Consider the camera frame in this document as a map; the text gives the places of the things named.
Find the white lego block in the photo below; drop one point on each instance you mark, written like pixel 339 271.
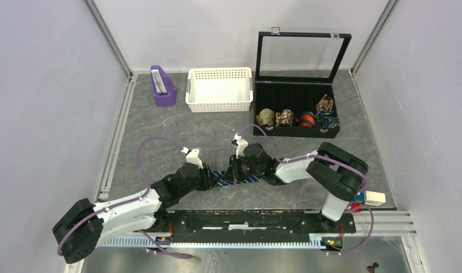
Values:
pixel 374 198

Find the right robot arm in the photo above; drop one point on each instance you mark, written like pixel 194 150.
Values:
pixel 342 174

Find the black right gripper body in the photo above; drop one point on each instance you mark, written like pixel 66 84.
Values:
pixel 241 166

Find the black tie storage box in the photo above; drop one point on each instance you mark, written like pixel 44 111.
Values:
pixel 294 70

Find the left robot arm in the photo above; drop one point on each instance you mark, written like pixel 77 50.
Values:
pixel 86 225

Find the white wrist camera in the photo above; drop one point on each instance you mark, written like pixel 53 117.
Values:
pixel 193 156
pixel 240 144

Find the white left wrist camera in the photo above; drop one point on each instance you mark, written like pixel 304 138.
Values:
pixel 193 156

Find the white plastic basket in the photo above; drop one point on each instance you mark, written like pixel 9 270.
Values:
pixel 214 90

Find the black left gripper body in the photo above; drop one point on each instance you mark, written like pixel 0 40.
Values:
pixel 202 182

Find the brown floral rolled tie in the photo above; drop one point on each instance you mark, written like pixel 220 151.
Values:
pixel 284 118

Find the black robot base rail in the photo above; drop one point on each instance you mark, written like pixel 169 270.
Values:
pixel 249 226

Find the small black object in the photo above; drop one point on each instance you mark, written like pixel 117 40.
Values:
pixel 372 268

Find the orange navy striped rolled tie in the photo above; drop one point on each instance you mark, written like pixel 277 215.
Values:
pixel 307 119

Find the blue yellow patterned tie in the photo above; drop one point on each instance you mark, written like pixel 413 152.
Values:
pixel 326 119

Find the purple metronome stand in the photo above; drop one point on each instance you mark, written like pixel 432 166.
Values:
pixel 164 90

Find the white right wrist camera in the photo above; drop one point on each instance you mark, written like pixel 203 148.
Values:
pixel 240 144

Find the blue red lego blocks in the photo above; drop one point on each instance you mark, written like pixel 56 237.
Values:
pixel 359 200

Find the olive green rolled tie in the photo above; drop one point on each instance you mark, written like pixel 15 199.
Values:
pixel 265 117

